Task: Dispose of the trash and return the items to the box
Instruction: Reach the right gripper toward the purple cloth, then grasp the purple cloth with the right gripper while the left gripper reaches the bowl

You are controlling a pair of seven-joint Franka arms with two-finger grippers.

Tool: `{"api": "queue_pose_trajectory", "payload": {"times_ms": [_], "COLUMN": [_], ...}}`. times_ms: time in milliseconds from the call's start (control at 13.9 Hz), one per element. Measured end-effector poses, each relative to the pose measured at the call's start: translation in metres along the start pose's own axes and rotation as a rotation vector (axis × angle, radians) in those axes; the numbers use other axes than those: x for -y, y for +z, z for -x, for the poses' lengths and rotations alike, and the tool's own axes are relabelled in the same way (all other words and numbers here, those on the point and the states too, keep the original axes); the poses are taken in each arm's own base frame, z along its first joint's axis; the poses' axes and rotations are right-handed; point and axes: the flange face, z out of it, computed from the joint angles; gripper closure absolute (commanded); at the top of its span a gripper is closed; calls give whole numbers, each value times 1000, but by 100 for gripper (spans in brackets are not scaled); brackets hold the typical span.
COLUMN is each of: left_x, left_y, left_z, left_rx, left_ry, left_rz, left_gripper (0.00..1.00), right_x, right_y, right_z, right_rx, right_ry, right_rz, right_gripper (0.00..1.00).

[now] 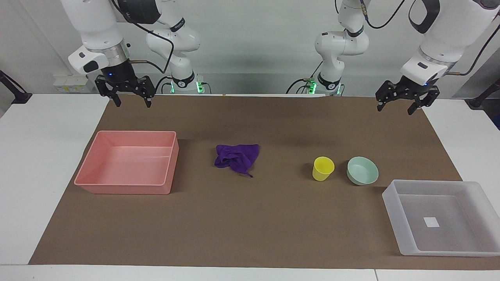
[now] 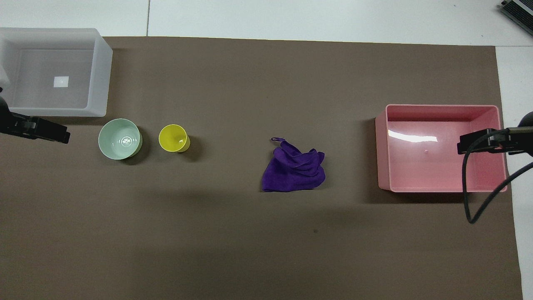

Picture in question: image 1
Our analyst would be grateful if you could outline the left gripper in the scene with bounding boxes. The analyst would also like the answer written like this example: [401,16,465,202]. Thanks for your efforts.
[375,76,440,116]

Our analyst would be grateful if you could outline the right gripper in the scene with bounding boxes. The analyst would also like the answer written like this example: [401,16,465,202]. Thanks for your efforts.
[95,59,156,108]

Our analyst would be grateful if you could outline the white power strip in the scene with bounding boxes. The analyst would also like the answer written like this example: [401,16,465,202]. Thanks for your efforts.
[54,75,91,94]

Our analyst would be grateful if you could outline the black stand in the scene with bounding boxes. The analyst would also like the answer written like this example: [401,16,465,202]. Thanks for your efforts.
[468,77,500,110]
[0,70,33,105]

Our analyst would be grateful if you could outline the pink plastic bin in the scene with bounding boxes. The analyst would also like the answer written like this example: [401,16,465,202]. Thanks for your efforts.
[74,130,180,195]

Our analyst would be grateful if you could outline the pale green bowl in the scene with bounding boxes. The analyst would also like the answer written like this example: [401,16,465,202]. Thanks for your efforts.
[346,156,379,186]

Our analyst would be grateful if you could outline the yellow plastic cup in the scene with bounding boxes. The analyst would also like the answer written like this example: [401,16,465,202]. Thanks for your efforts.
[312,157,335,182]

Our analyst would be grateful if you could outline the translucent white plastic bin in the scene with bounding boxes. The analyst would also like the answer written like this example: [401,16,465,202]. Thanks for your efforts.
[382,179,500,257]

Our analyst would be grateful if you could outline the purple cloth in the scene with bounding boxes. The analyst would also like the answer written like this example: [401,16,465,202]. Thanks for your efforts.
[214,144,260,178]

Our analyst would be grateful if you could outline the black cable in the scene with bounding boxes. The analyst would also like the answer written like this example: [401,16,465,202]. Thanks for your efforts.
[111,0,175,75]
[359,0,407,30]
[446,23,500,76]
[286,60,324,94]
[155,76,173,94]

